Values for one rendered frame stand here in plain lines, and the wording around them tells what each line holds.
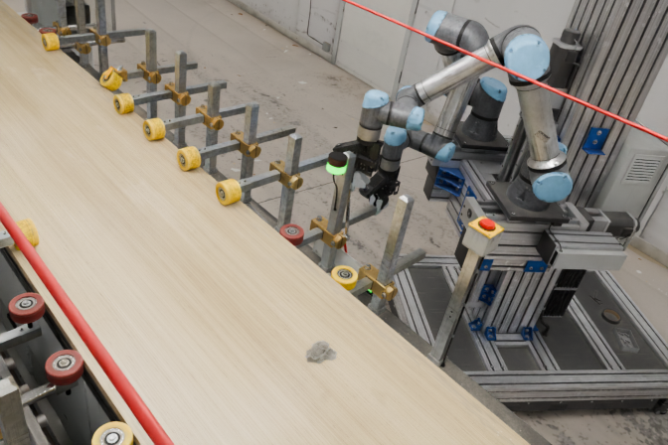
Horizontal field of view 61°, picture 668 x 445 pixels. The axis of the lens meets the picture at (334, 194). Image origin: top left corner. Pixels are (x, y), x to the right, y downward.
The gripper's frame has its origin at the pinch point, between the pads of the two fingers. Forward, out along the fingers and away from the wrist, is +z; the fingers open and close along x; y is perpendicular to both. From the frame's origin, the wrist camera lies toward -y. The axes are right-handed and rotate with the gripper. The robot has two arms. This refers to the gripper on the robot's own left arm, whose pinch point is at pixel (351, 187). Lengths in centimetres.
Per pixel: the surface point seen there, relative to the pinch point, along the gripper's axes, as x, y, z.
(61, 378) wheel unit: -102, -23, 11
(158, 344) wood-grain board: -82, -12, 11
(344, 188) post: -10.0, 1.2, -5.0
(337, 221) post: -10.1, 1.1, 8.1
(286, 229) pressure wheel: -22.5, -11.2, 10.3
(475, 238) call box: -29, 46, -18
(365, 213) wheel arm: 10.0, 3.8, 14.8
